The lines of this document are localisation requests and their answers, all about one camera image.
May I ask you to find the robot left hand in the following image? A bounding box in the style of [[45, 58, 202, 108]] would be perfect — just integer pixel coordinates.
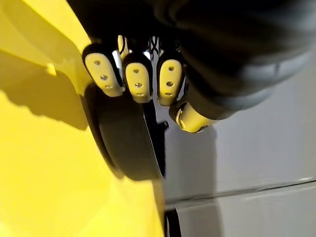
[[66, 0, 316, 134]]

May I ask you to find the black plastic housing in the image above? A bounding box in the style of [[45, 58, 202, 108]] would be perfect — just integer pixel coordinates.
[[81, 82, 170, 181], [163, 207, 183, 237]]

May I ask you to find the yellow metal shelf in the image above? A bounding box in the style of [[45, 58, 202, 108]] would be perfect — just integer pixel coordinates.
[[0, 0, 165, 237]]

